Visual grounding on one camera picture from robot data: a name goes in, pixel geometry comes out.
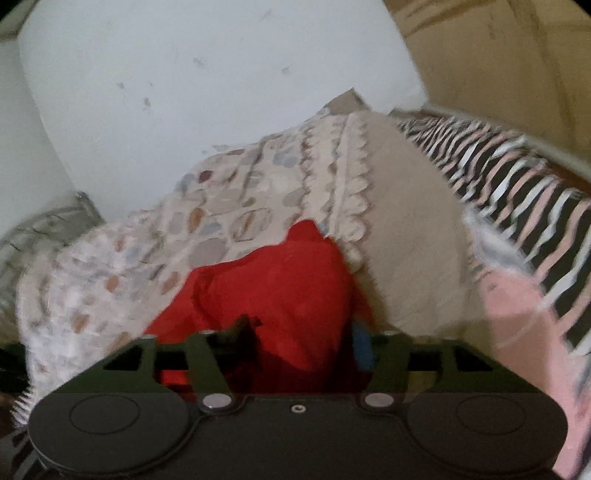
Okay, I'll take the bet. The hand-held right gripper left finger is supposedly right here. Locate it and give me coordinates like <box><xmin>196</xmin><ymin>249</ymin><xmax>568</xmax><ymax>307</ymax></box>
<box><xmin>85</xmin><ymin>314</ymin><xmax>265</xmax><ymax>412</ymax></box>

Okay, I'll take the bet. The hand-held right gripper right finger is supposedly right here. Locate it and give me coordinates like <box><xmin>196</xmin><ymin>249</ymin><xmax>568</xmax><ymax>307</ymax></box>
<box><xmin>351</xmin><ymin>323</ymin><xmax>502</xmax><ymax>411</ymax></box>

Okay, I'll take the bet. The red shirt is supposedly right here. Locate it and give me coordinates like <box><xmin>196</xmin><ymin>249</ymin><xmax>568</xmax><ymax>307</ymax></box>
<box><xmin>143</xmin><ymin>219</ymin><xmax>385</xmax><ymax>398</ymax></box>

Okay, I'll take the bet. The floral beige blanket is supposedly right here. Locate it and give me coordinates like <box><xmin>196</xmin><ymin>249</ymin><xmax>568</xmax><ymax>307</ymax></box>
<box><xmin>14</xmin><ymin>111</ymin><xmax>492</xmax><ymax>418</ymax></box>

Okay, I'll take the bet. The pink cloth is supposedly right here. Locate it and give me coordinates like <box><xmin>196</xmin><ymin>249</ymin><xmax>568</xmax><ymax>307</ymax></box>
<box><xmin>466</xmin><ymin>265</ymin><xmax>591</xmax><ymax>480</ymax></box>

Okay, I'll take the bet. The zebra striped sheet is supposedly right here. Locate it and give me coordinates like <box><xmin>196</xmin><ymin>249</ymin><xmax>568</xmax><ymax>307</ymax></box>
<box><xmin>392</xmin><ymin>113</ymin><xmax>591</xmax><ymax>358</ymax></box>

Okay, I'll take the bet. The brown mattress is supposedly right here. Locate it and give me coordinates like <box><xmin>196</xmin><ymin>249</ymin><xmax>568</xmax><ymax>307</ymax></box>
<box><xmin>322</xmin><ymin>89</ymin><xmax>374</xmax><ymax>117</ymax></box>

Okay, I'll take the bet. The brown cardboard panel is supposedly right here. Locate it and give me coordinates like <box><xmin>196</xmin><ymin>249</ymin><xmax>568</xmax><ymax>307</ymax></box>
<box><xmin>383</xmin><ymin>0</ymin><xmax>591</xmax><ymax>160</ymax></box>

